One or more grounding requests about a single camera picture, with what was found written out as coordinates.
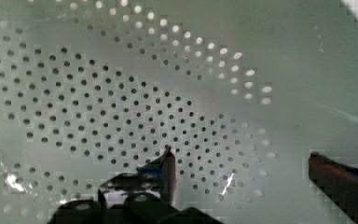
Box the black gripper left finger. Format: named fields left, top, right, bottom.
left=48, top=146, right=223, bottom=224

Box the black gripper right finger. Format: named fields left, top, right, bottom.
left=308, top=152, right=358, bottom=224

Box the green plastic strainer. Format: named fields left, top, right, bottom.
left=0, top=0, right=358, bottom=224

